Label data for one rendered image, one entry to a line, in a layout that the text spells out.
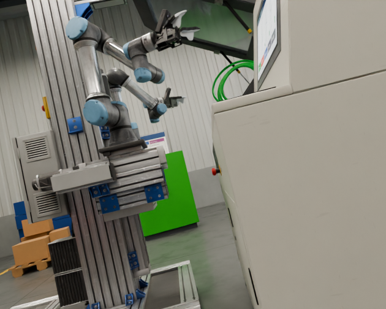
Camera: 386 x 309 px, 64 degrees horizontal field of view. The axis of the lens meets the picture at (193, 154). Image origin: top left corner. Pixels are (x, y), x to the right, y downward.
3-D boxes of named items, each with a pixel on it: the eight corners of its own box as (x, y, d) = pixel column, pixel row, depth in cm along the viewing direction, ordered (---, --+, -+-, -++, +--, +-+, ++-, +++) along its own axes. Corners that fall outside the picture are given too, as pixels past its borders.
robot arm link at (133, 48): (133, 64, 147) (129, 47, 148) (152, 56, 144) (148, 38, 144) (124, 59, 140) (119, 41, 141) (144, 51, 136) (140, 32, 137)
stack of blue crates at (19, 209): (21, 256, 692) (11, 203, 701) (31, 251, 740) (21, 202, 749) (77, 242, 703) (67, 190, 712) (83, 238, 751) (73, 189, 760)
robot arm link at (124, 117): (136, 125, 165) (130, 102, 166) (121, 124, 152) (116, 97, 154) (117, 132, 169) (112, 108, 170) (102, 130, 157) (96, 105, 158)
